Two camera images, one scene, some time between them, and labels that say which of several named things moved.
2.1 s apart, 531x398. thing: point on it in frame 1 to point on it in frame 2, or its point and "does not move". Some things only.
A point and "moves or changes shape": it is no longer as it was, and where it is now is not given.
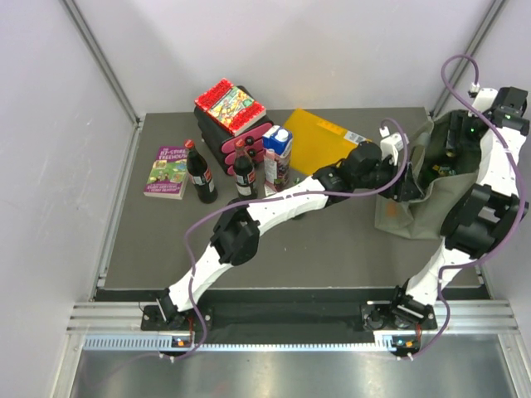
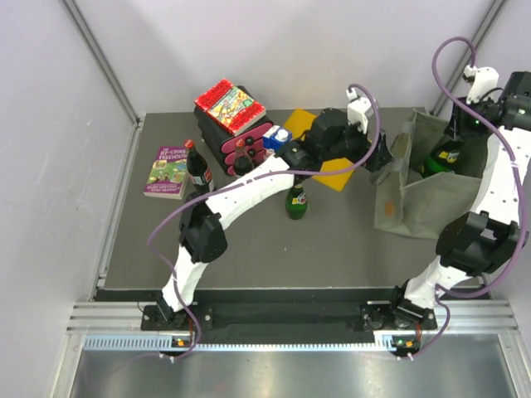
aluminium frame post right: x=481 y=31 does not move
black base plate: x=284 y=315 does not move
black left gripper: x=403 y=191 to x=381 y=156
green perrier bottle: x=446 y=167 moves or changes shape
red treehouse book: x=231 y=106 does not move
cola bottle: x=244 y=171 does not move
